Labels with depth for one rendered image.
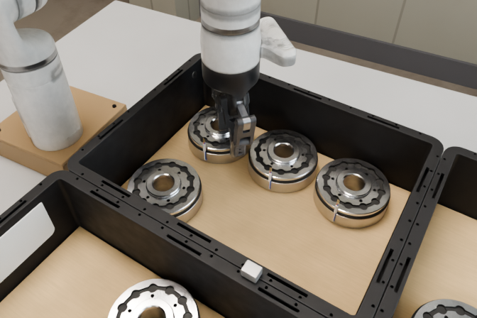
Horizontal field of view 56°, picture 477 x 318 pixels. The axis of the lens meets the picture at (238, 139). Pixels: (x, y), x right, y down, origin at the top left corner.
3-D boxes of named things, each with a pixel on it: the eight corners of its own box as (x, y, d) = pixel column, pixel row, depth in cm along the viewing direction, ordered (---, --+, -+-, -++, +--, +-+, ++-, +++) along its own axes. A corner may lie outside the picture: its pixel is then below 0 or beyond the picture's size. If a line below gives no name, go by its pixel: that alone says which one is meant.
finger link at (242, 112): (228, 94, 58) (226, 103, 60) (238, 125, 56) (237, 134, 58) (245, 91, 59) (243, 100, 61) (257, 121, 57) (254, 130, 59)
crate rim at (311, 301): (65, 177, 58) (59, 165, 56) (200, 62, 76) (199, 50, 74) (359, 348, 43) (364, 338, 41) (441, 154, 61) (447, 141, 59)
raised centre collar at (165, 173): (138, 192, 62) (138, 188, 62) (158, 167, 65) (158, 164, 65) (169, 204, 61) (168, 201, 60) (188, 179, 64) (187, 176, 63)
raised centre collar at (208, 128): (199, 132, 70) (199, 129, 70) (213, 113, 74) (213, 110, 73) (227, 141, 69) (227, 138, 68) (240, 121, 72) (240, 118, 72)
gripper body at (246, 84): (193, 38, 59) (197, 94, 65) (211, 77, 53) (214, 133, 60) (248, 28, 60) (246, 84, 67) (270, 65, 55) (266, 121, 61)
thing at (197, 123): (177, 140, 70) (176, 137, 69) (206, 101, 76) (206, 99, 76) (236, 160, 67) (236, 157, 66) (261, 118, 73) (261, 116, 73)
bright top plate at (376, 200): (303, 194, 62) (304, 191, 62) (336, 150, 68) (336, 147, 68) (371, 229, 58) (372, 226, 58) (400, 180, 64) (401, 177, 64)
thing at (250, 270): (240, 275, 46) (240, 269, 45) (247, 265, 47) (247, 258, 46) (255, 284, 45) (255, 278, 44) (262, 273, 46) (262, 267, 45)
